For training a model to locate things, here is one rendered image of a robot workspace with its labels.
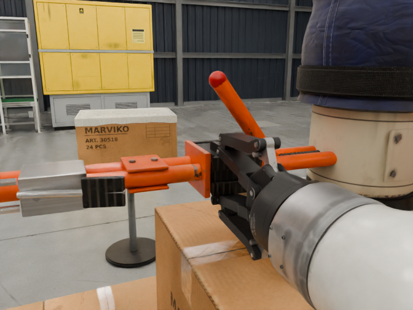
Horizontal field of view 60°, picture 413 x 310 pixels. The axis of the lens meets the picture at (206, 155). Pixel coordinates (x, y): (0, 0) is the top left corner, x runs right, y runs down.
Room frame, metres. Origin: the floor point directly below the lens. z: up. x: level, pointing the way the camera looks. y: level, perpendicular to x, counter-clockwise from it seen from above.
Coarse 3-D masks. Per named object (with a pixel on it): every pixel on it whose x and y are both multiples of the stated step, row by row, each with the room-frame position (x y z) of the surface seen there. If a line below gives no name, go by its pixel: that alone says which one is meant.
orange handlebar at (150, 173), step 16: (128, 160) 0.44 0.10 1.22; (144, 160) 0.44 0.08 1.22; (160, 160) 0.44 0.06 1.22; (176, 160) 0.47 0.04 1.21; (288, 160) 0.48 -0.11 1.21; (304, 160) 0.49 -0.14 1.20; (320, 160) 0.50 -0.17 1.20; (336, 160) 0.51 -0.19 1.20; (0, 176) 0.39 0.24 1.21; (16, 176) 0.40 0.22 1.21; (96, 176) 0.39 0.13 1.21; (128, 176) 0.40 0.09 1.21; (144, 176) 0.41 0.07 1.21; (160, 176) 0.41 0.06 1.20; (176, 176) 0.42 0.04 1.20; (192, 176) 0.43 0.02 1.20; (0, 192) 0.35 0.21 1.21; (16, 192) 0.36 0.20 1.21; (128, 192) 0.40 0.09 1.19
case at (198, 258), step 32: (160, 224) 0.59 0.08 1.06; (192, 224) 0.56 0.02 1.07; (224, 224) 0.56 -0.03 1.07; (160, 256) 0.59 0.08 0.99; (192, 256) 0.45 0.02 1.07; (224, 256) 0.45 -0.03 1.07; (160, 288) 0.60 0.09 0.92; (192, 288) 0.43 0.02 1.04; (224, 288) 0.38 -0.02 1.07; (256, 288) 0.38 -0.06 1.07; (288, 288) 0.38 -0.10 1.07
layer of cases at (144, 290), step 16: (112, 288) 1.14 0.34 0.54; (128, 288) 1.14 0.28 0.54; (144, 288) 1.14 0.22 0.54; (32, 304) 1.05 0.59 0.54; (48, 304) 1.05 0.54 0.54; (64, 304) 1.05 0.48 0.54; (80, 304) 1.05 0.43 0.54; (96, 304) 1.05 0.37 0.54; (112, 304) 1.05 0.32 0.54; (128, 304) 1.05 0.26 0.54; (144, 304) 1.05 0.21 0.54
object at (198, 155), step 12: (192, 144) 0.47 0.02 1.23; (192, 156) 0.47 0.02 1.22; (204, 156) 0.43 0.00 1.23; (216, 156) 0.43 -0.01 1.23; (252, 156) 0.44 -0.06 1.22; (204, 168) 0.43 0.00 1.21; (216, 168) 0.42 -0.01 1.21; (228, 168) 0.43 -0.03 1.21; (204, 180) 0.43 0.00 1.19; (216, 180) 0.43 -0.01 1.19; (228, 180) 0.43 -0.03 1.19; (204, 192) 0.43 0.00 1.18; (216, 192) 0.42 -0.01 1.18; (228, 192) 0.43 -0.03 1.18; (240, 192) 0.43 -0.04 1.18
